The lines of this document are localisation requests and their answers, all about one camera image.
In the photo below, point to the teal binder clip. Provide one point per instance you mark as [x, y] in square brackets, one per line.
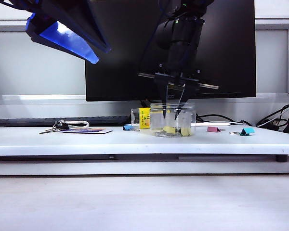
[246, 131]

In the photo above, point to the white desk riser board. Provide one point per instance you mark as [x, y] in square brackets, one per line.
[86, 144]

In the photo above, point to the white slim bar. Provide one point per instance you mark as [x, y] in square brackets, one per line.
[214, 124]

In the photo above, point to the black computer monitor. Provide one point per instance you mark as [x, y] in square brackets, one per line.
[231, 48]

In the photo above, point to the pink binder clip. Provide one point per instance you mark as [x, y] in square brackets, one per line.
[212, 130]

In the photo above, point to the blue binder clip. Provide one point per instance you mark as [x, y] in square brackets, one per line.
[127, 127]

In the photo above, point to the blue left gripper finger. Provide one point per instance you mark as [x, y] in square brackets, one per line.
[82, 21]
[69, 42]

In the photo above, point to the black riser foot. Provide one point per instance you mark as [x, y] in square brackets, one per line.
[281, 159]

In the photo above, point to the bunch of metal keys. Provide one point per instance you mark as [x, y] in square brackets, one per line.
[56, 126]

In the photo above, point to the black keyboard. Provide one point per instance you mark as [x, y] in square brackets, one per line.
[26, 121]

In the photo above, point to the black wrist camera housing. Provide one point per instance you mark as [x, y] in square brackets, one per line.
[164, 34]

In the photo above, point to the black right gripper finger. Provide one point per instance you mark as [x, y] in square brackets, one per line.
[186, 95]
[164, 96]

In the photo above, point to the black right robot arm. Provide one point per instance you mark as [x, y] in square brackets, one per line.
[190, 12]

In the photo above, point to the yellow printed carton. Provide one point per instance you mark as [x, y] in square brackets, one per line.
[144, 120]

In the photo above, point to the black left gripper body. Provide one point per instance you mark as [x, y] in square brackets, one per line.
[42, 9]

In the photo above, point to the grey aluminium partition frame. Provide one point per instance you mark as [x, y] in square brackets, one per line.
[272, 25]

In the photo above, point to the round transparent plastic jar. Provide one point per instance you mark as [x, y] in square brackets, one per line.
[156, 120]

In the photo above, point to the colourful printed card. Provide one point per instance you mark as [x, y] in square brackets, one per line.
[91, 131]

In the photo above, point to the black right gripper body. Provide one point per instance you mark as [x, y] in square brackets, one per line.
[180, 65]

